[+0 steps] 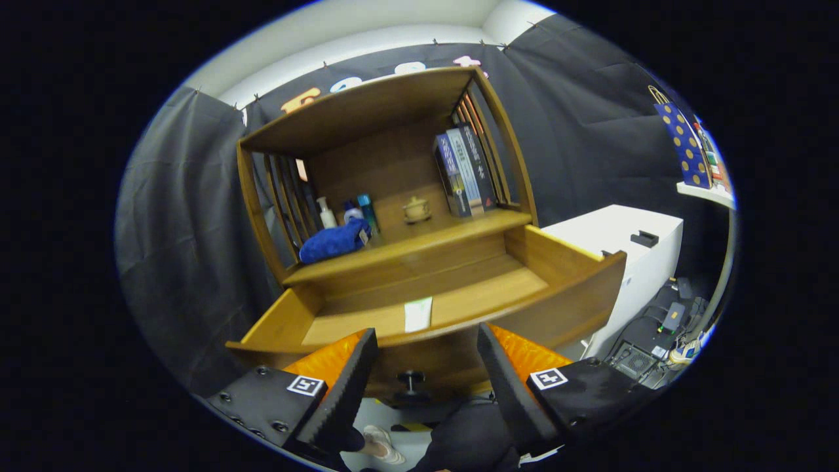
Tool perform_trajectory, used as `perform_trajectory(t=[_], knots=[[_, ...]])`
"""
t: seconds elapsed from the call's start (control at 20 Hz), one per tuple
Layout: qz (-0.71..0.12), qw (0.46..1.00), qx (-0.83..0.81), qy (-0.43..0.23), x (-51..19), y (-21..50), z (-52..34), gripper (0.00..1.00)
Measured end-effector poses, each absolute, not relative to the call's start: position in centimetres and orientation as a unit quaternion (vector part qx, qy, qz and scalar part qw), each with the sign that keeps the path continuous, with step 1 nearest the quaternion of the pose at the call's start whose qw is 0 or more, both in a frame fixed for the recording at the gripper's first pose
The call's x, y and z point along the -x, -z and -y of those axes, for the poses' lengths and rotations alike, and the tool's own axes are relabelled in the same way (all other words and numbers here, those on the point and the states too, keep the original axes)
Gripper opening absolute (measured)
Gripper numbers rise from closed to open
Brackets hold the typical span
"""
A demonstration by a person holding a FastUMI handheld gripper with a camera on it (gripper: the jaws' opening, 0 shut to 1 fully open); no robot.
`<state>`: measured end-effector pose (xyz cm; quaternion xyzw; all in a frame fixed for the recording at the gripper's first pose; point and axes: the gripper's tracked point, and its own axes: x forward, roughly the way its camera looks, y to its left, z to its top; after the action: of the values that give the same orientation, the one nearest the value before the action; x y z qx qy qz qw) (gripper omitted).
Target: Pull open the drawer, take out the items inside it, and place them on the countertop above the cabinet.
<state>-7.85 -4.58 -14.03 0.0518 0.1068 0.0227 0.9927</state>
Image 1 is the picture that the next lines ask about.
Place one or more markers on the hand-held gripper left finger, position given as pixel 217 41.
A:
pixel 344 393

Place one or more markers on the wooden drawer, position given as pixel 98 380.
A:
pixel 472 298

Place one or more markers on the wooden cabinet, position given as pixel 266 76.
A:
pixel 393 164

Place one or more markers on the black power adapter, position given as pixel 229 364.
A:
pixel 674 316

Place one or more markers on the grey electronics box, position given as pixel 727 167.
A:
pixel 636 360

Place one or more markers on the person's white shoe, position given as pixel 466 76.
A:
pixel 383 446

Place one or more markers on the white pump bottle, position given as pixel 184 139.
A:
pixel 326 216

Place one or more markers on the beige saucer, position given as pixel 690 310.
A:
pixel 417 220

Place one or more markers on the clear bottle red label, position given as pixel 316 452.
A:
pixel 713 164

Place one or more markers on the white wall shelf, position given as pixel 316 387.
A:
pixel 704 193

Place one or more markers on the blue gold-dotted gift bag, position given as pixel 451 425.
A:
pixel 685 144

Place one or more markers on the teal clear bottle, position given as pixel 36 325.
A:
pixel 367 210

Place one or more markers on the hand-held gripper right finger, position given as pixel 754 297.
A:
pixel 511 393

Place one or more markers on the pale spine book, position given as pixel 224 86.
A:
pixel 467 170

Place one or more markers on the beige lidded tea cup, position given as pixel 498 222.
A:
pixel 417 208

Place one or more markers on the white green cleanser tube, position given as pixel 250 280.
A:
pixel 418 314

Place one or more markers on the person's dark trousers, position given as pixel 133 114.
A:
pixel 465 439

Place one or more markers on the white side cabinet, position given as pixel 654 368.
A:
pixel 603 226

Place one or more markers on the blue folded towel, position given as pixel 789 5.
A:
pixel 331 242

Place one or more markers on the white blue-capped lotion bottle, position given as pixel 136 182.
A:
pixel 352 213

